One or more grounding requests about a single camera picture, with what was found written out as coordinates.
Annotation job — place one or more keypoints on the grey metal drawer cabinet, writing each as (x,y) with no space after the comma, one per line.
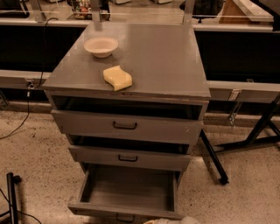
(168,81)

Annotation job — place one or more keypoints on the black stand left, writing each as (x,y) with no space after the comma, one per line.
(11,210)

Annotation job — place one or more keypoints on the grey middle drawer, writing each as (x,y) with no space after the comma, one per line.
(130,158)

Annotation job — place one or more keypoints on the grey bottom drawer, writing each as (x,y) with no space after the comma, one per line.
(127,193)

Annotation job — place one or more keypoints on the grey top drawer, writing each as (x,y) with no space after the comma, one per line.
(140,128)

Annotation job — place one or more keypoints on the yellow wavy sponge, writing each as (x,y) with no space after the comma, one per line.
(117,78)

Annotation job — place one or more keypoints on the black floor stand right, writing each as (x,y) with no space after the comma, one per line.
(251,141)

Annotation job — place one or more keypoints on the white paper bowl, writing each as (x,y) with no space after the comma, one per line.
(101,47)

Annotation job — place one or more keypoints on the grey drawer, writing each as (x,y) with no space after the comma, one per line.
(130,158)
(140,128)
(127,193)

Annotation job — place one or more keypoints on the grey metal rail barrier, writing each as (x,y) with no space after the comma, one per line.
(236,57)

